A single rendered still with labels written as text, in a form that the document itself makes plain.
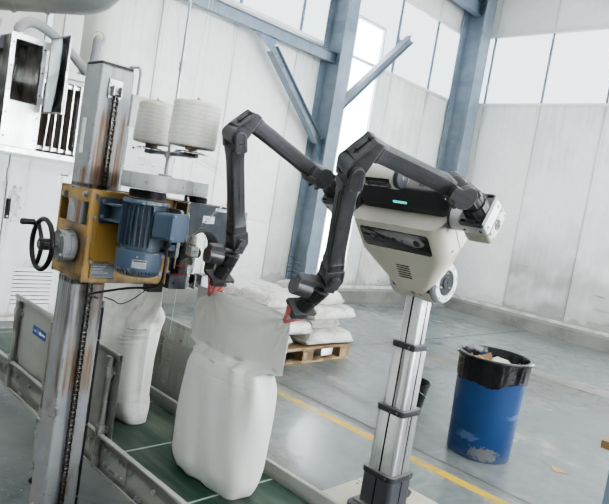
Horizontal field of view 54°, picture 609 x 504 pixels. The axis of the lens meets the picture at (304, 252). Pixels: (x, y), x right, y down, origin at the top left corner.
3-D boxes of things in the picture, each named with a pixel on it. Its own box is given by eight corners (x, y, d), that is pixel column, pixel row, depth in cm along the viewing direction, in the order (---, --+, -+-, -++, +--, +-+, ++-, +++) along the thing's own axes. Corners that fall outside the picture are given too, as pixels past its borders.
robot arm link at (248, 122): (254, 106, 191) (240, 99, 199) (230, 141, 192) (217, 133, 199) (337, 175, 221) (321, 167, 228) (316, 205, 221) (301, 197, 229)
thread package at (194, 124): (224, 155, 206) (232, 106, 205) (184, 147, 194) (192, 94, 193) (197, 153, 218) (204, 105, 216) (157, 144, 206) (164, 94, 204)
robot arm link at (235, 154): (249, 132, 194) (234, 124, 202) (233, 134, 191) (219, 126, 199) (251, 251, 213) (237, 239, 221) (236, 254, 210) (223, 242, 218)
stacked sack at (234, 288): (287, 301, 559) (290, 286, 558) (230, 300, 514) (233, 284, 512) (259, 291, 590) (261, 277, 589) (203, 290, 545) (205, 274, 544)
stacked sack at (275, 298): (320, 311, 534) (322, 294, 533) (264, 312, 487) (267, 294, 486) (287, 300, 564) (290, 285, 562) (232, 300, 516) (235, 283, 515)
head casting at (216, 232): (229, 276, 242) (240, 203, 240) (177, 274, 225) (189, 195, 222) (187, 262, 263) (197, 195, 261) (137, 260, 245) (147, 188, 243)
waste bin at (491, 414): (529, 458, 393) (548, 362, 387) (492, 474, 356) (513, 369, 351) (464, 430, 426) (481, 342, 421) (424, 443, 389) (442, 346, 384)
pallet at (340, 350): (348, 358, 582) (350, 343, 581) (258, 369, 493) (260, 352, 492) (288, 335, 637) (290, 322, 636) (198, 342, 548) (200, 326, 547)
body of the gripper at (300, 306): (283, 300, 191) (297, 287, 187) (306, 300, 199) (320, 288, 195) (291, 318, 189) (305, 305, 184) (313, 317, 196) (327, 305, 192)
